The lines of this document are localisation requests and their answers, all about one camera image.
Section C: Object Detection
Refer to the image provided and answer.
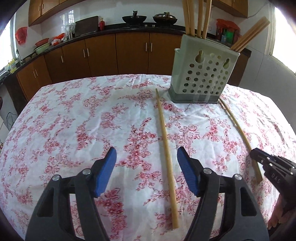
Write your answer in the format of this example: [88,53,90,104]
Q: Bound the bamboo chopstick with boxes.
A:
[230,16,266,50]
[187,0,195,37]
[202,0,212,39]
[233,18,270,52]
[155,89,179,229]
[236,21,270,53]
[197,0,203,38]
[182,0,190,35]
[219,98,263,184]

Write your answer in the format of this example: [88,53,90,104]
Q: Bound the black wok left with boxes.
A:
[122,11,147,25]

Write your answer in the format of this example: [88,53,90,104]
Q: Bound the brown cabinet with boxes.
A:
[28,0,84,27]
[212,0,248,18]

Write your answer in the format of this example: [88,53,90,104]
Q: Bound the red plastic bag on wall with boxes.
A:
[15,27,28,46]

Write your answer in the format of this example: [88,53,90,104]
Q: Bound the brown upper cabinet left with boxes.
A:
[28,0,84,27]

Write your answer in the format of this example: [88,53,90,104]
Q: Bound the red bottle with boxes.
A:
[99,17,105,31]

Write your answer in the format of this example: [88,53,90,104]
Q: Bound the green perforated chopstick holder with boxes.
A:
[169,35,240,104]

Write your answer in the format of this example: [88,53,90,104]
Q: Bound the person's hand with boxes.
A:
[267,194,293,230]

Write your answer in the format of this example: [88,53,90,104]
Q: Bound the brown lower kitchen cabinets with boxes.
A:
[16,31,251,102]

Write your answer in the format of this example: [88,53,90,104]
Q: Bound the glass cup holder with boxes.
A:
[65,23,76,40]

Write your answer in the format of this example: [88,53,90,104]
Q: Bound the green basin with red bowl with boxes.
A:
[34,38,51,55]

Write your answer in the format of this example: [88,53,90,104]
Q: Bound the floral red white tablecloth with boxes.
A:
[1,74,295,240]

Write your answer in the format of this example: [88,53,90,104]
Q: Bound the black wok with lid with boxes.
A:
[153,12,178,26]

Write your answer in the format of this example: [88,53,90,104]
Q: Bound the red white bag on counter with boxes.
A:
[51,33,68,46]

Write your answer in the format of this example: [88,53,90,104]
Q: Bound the brown upper cabinet right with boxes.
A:
[212,0,248,18]

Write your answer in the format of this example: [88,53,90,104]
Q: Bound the red bag with items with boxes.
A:
[216,19,240,45]

